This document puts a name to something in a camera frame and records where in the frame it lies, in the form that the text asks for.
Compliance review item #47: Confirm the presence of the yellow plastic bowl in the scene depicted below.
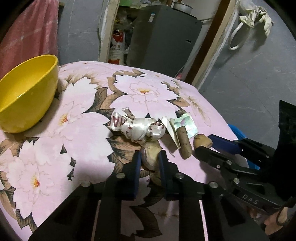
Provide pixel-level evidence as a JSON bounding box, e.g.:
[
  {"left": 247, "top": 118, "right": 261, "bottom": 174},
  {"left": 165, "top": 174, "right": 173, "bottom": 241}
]
[{"left": 1, "top": 55, "right": 59, "bottom": 133}]

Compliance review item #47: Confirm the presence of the pink floral tablecloth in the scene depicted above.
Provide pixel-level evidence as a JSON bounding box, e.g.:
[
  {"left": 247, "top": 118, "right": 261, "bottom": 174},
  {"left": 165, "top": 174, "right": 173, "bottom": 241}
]
[{"left": 1, "top": 61, "right": 235, "bottom": 240}]

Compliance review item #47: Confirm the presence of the small brown potato chunk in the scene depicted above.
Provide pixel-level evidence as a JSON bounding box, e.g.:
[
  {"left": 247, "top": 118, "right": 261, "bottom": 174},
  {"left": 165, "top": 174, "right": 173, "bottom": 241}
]
[{"left": 193, "top": 134, "right": 213, "bottom": 149}]

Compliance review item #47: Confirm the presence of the dark grey refrigerator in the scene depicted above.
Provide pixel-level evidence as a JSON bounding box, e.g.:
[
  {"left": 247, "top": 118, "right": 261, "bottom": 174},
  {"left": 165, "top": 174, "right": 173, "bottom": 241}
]
[{"left": 126, "top": 5, "right": 203, "bottom": 77}]

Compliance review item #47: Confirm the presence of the white hose loop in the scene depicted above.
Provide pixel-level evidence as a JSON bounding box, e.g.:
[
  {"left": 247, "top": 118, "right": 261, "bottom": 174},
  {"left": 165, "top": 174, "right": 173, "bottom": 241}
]
[{"left": 228, "top": 21, "right": 251, "bottom": 51}]

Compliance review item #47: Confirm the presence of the right hand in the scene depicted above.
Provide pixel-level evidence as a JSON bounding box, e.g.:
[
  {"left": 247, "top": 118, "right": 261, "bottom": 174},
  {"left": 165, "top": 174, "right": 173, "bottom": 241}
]
[{"left": 264, "top": 206, "right": 295, "bottom": 235}]

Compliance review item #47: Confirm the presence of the pink checked towel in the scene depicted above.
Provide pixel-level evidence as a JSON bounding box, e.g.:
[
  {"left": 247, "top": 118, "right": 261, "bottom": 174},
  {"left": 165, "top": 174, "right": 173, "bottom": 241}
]
[{"left": 1, "top": 1, "right": 59, "bottom": 77}]

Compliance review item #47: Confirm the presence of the red white sack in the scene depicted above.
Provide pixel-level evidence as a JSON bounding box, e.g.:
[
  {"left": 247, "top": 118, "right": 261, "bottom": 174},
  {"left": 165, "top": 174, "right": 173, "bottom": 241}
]
[{"left": 108, "top": 31, "right": 125, "bottom": 65}]

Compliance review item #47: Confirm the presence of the crumpled white ribbon wrapper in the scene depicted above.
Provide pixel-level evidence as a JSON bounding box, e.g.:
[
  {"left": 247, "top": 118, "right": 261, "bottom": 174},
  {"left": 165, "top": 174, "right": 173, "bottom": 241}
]
[{"left": 107, "top": 108, "right": 166, "bottom": 145}]

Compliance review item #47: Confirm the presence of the metal pot on refrigerator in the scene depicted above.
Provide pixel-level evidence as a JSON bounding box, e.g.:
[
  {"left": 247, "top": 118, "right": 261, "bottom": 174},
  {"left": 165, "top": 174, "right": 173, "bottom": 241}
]
[{"left": 173, "top": 2, "right": 193, "bottom": 15}]

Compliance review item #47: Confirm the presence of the white rubber glove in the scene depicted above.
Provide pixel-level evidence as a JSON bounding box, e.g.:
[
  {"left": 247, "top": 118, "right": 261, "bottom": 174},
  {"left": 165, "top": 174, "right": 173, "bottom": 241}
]
[{"left": 239, "top": 0, "right": 273, "bottom": 37}]

